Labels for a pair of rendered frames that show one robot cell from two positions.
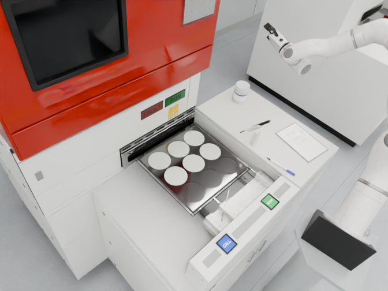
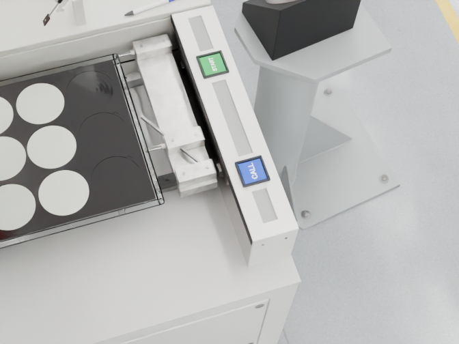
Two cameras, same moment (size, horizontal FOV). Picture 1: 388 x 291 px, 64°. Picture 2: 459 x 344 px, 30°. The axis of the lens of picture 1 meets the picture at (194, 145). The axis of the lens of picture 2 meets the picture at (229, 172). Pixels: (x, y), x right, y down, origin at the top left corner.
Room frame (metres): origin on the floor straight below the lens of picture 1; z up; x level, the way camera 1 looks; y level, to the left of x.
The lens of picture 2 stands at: (0.17, 0.52, 2.46)
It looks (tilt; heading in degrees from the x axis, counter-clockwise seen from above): 63 degrees down; 298
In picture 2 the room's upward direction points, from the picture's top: 6 degrees clockwise
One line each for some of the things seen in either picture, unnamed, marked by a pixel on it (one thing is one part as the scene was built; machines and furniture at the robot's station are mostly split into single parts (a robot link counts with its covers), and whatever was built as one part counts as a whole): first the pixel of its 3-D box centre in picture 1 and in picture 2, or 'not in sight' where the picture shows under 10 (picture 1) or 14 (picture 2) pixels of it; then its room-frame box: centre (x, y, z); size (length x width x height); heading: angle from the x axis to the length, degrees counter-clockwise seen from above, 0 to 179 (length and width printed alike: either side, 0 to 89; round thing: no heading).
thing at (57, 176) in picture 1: (126, 135); not in sight; (0.86, 0.28, 1.02); 0.82 x 0.03 x 0.40; 141
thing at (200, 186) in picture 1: (193, 163); (52, 147); (0.87, -0.01, 0.90); 0.34 x 0.34 x 0.01; 51
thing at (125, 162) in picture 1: (160, 138); not in sight; (0.99, 0.16, 0.89); 0.44 x 0.02 x 0.10; 141
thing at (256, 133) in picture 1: (253, 131); (68, 2); (0.99, -0.25, 1.03); 0.06 x 0.04 x 0.13; 51
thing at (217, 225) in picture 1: (215, 223); (195, 173); (0.59, -0.13, 0.89); 0.08 x 0.03 x 0.03; 51
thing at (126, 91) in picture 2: (223, 189); (137, 125); (0.75, -0.15, 0.90); 0.38 x 0.01 x 0.01; 141
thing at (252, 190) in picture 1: (239, 204); (173, 116); (0.72, -0.23, 0.87); 0.36 x 0.08 x 0.03; 141
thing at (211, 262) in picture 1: (246, 230); (229, 132); (0.59, -0.25, 0.89); 0.55 x 0.09 x 0.14; 141
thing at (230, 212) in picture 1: (228, 211); (184, 140); (0.66, -0.18, 0.89); 0.08 x 0.03 x 0.03; 51
